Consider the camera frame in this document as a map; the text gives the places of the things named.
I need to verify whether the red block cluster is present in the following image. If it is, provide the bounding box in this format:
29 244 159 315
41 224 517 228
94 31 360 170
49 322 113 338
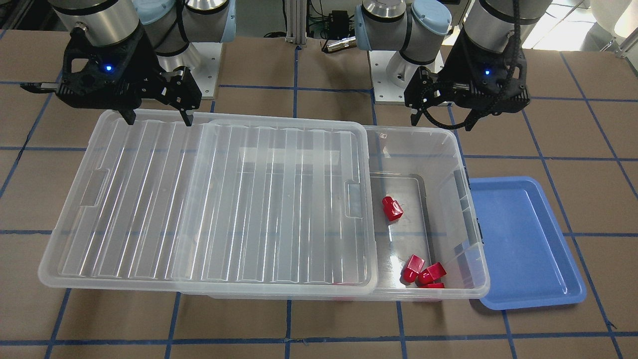
416 263 447 287
421 283 445 289

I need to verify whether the red block upper cluster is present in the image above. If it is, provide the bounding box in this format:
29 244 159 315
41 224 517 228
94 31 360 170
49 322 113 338
416 263 447 287

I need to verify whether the aluminium frame post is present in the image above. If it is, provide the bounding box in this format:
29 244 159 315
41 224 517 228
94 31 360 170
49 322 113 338
284 0 308 47

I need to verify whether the red block lone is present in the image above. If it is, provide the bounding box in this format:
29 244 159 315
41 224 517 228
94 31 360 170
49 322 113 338
381 196 404 222

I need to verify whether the black electronics box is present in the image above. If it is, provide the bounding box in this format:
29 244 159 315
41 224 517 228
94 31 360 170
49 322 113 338
328 10 350 39

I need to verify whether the blue plastic tray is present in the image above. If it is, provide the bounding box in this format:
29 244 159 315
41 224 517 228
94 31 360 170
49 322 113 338
470 177 587 311

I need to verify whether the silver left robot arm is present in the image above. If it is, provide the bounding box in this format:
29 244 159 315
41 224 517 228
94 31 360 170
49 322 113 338
354 0 551 131

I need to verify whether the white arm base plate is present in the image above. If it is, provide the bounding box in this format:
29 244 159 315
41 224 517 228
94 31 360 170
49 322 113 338
158 42 223 100
368 50 419 105

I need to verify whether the red block middle cluster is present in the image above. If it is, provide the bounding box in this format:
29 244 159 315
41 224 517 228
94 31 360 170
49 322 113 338
421 283 445 289

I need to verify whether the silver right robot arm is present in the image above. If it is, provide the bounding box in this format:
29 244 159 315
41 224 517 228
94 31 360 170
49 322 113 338
20 0 236 127

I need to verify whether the clear plastic box lid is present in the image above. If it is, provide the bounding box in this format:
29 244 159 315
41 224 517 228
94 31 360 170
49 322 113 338
38 110 378 299

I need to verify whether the black ribbed cable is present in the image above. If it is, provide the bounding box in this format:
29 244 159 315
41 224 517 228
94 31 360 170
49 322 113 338
422 0 523 127

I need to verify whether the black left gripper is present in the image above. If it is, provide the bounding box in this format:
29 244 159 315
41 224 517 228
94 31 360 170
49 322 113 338
405 30 530 132

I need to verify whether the clear plastic storage box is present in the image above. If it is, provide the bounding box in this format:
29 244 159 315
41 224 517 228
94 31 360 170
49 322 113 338
172 124 490 301

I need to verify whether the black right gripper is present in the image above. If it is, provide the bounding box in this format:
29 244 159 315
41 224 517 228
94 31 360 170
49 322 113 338
20 23 201 127

